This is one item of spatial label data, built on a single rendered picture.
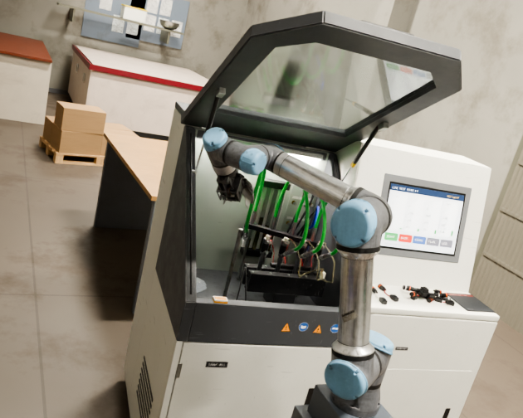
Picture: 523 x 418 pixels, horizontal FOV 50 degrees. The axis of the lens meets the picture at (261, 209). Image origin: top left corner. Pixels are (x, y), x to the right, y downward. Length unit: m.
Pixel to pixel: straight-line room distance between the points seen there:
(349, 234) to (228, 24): 10.48
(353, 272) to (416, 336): 1.02
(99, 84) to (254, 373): 6.67
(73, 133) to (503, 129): 4.50
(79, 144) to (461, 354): 5.09
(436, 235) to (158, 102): 6.51
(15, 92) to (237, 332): 6.69
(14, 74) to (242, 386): 6.70
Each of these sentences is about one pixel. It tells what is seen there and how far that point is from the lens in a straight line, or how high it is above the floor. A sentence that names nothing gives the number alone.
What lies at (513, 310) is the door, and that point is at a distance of 5.49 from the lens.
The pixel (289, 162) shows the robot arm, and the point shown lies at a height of 1.53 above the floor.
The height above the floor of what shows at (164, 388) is 0.58.
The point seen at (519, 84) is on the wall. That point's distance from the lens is 5.80.
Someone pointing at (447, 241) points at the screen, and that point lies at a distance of 2.67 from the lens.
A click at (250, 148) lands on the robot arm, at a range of 1.61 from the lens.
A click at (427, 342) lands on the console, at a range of 2.51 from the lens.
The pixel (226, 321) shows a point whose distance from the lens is 2.05.
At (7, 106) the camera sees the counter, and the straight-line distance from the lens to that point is 8.42.
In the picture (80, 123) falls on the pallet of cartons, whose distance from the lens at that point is 6.66.
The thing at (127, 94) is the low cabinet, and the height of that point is 0.63.
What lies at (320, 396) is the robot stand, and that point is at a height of 0.89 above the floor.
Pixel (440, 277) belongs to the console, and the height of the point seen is 1.03.
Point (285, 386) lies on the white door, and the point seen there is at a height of 0.60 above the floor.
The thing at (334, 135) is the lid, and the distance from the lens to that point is 2.36.
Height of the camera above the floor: 1.86
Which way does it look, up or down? 17 degrees down
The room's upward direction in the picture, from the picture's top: 14 degrees clockwise
